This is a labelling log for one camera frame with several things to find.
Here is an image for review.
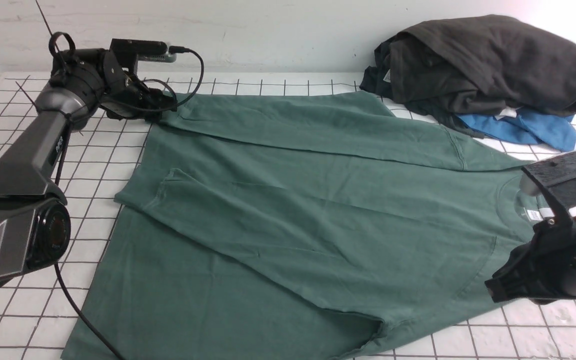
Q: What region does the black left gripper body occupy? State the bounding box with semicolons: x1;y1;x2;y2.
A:
48;47;179;122

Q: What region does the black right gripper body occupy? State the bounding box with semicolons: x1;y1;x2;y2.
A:
485;175;576;305

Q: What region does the green long-sleeved shirt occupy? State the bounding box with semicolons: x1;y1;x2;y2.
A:
83;91;546;360

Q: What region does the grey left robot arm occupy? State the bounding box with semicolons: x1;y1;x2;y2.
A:
0;39;186;288

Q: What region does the blue shirt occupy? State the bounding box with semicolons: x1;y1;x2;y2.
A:
457;107;576;152

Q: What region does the dark grey garment pile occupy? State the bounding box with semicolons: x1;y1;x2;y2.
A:
359;14;576;117

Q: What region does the white checkered table cloth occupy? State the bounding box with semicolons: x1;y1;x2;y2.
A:
0;71;576;360

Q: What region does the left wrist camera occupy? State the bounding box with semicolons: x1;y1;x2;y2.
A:
109;38;177;63

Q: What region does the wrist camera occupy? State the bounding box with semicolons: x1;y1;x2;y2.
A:
519;150;576;197
109;38;177;63

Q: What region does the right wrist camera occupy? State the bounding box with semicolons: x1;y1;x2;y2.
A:
519;150;576;197

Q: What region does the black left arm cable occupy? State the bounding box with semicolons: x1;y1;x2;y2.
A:
35;0;205;360

